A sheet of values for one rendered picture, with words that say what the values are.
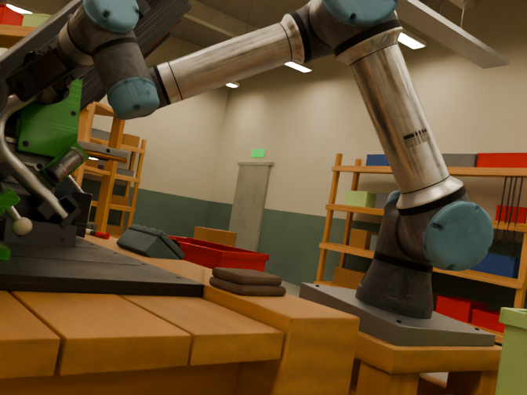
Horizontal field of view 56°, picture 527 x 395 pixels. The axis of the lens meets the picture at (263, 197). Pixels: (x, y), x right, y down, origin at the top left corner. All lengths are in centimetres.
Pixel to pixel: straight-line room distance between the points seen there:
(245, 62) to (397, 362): 57
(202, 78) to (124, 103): 19
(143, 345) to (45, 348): 10
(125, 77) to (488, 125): 637
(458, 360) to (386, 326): 15
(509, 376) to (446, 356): 29
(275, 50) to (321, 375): 57
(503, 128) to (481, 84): 73
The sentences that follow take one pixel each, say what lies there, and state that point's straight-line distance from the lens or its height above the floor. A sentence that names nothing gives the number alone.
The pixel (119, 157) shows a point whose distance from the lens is 131.
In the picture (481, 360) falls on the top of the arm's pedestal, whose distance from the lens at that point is 102.
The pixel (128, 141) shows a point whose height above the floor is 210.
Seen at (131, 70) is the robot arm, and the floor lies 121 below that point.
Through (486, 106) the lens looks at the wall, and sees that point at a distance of 706.
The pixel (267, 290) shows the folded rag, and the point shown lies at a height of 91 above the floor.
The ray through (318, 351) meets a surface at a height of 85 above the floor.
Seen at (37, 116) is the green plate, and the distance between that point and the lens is 112.
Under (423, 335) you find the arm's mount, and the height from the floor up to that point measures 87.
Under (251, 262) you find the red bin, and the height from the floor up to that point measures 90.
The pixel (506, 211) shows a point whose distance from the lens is 588.
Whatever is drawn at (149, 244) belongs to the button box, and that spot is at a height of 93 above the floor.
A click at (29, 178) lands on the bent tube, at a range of 104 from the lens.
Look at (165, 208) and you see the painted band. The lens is 1103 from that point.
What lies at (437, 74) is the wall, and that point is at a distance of 764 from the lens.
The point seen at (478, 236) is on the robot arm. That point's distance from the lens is 87.
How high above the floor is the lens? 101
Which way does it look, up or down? 3 degrees up
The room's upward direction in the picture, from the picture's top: 9 degrees clockwise
